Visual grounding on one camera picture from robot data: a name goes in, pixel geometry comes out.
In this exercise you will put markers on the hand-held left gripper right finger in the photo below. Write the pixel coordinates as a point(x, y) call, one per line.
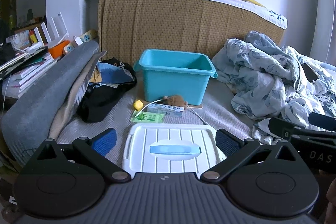
point(226, 143)

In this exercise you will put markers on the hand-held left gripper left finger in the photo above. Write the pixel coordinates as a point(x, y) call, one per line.
point(105, 140)

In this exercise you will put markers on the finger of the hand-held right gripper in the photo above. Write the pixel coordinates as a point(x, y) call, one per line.
point(281, 127)
point(324, 122)

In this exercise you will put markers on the small yellow toy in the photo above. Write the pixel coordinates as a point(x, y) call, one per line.
point(138, 104)

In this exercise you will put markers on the teal plastic storage box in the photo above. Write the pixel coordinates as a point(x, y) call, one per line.
point(173, 85)

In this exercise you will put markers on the black cloth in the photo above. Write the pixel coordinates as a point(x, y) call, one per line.
point(99, 103)

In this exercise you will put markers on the green wet wipes packet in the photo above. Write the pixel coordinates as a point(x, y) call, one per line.
point(147, 117)

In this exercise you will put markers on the beige striped pillow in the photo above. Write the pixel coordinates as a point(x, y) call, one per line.
point(76, 98)

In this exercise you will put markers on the black phone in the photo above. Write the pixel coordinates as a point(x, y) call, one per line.
point(309, 72)

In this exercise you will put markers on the blue floral quilt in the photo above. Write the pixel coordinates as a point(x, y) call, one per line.
point(262, 77)

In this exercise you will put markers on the blue cloth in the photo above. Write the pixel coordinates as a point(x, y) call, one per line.
point(113, 75)

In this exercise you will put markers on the mustard cloth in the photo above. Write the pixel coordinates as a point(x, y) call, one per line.
point(95, 75)

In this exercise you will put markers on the white toothpaste carton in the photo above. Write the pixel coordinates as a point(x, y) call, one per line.
point(164, 110)

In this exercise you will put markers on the black garment with white print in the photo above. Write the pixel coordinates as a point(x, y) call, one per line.
point(123, 67)

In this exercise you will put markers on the orange cardboard box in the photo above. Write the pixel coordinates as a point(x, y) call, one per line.
point(56, 50)

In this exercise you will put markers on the stack of books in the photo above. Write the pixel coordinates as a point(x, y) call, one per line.
point(26, 74)

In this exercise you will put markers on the white plug adapter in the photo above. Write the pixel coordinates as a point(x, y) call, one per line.
point(78, 40)

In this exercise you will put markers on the long power strip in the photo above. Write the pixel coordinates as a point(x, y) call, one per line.
point(88, 35)

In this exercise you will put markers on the white standing air conditioner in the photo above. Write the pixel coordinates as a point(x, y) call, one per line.
point(326, 3)

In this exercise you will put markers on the white router with antennas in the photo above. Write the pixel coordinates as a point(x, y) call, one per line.
point(56, 29)

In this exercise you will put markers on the red and yellow bottle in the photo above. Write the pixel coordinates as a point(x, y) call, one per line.
point(32, 37)

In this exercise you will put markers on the yellow long toy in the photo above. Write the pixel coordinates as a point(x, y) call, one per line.
point(252, 0)

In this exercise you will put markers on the woven tan headboard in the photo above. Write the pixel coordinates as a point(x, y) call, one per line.
point(170, 24)

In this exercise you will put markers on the black bag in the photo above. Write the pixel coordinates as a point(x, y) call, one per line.
point(6, 53)

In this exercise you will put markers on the plastic wrapped tissue pack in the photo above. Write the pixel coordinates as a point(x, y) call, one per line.
point(19, 39)

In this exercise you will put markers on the dark wooden door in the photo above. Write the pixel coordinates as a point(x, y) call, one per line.
point(9, 3)

